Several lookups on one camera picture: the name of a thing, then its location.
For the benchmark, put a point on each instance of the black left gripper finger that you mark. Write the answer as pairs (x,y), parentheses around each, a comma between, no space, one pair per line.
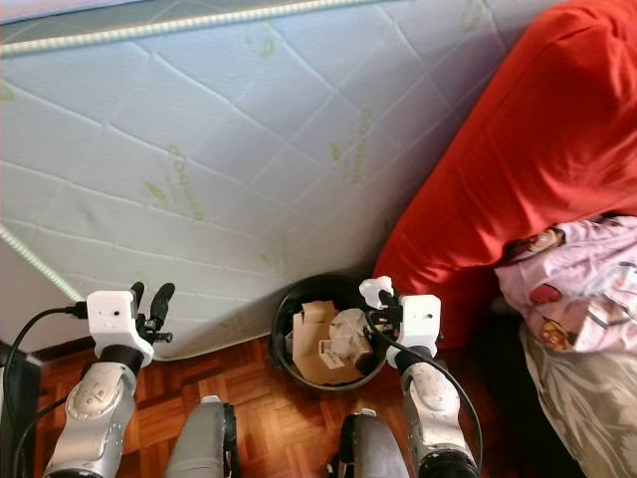
(161,302)
(136,289)

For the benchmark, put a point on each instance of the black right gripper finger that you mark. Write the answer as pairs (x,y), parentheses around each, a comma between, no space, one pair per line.
(384,302)

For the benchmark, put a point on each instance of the white wrapper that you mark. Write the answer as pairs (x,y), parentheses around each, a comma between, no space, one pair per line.
(374,289)

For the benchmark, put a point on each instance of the pink cartoon print blanket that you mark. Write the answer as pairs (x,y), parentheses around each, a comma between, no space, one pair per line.
(577,279)

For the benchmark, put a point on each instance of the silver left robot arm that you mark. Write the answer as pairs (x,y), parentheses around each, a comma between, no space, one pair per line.
(95,418)

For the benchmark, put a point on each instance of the crumpled printed paper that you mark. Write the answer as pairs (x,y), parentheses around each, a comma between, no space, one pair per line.
(350,334)

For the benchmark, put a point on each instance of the black round trash bin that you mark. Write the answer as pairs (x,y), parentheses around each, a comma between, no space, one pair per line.
(281,339)

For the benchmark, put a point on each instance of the grey right robot leg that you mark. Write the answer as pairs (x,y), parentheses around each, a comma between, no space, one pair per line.
(373,453)

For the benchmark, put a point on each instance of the dark cabinet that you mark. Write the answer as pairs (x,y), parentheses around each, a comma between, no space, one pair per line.
(18,418)

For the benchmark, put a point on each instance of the white quilted mattress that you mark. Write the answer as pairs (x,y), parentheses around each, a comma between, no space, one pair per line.
(239,129)

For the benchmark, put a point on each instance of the beige floral bed sheet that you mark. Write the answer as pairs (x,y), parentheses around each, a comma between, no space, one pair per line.
(587,408)

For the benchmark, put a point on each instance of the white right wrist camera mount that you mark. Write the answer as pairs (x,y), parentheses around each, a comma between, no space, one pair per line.
(420,321)

